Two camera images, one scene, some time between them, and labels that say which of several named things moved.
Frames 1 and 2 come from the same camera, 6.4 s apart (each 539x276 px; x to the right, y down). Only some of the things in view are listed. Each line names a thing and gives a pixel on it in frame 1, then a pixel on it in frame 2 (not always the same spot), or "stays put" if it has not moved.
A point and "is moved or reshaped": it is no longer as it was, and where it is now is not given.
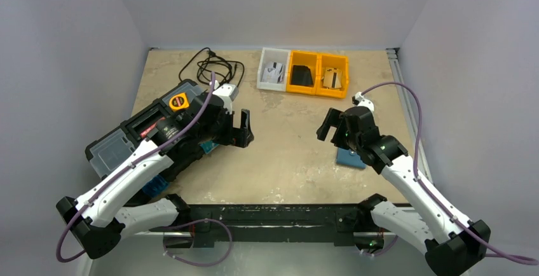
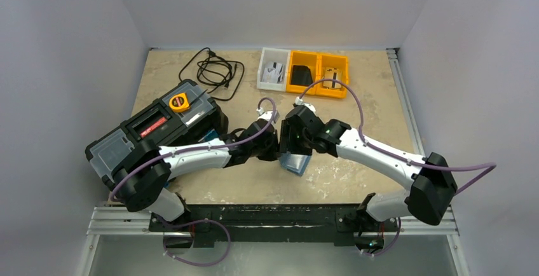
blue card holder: (349, 158) is moved or reshaped
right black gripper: (340, 124) -> (288, 135)
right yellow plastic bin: (333, 75) stays put
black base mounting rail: (342, 224) stays put
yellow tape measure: (179, 102) stays put
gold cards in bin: (332, 78) stays put
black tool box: (115, 149) stays put
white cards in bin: (274, 74) stays put
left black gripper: (235, 136) -> (274, 152)
